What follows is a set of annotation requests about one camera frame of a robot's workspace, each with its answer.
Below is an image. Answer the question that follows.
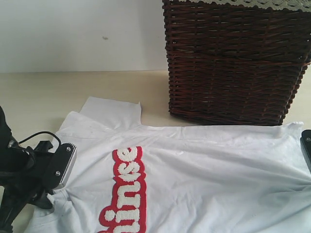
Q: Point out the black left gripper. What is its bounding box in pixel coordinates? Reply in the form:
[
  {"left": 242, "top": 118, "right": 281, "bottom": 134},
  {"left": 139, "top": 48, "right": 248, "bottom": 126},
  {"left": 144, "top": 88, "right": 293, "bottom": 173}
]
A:
[{"left": 0, "top": 141, "right": 77, "bottom": 226}]

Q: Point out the white shirt with red lettering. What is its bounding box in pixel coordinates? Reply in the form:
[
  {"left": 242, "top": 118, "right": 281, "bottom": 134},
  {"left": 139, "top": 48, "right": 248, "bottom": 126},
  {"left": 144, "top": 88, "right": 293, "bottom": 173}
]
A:
[{"left": 16, "top": 96, "right": 311, "bottom": 233}]

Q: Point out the brown wicker laundry basket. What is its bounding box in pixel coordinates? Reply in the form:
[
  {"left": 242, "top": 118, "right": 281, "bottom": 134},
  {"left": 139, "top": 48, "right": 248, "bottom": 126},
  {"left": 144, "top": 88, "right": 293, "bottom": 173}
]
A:
[{"left": 162, "top": 0, "right": 311, "bottom": 126}]

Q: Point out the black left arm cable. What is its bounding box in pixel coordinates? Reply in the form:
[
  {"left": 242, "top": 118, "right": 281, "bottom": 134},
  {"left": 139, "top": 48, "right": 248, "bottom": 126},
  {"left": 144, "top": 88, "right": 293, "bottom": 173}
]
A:
[{"left": 14, "top": 131, "right": 62, "bottom": 151}]

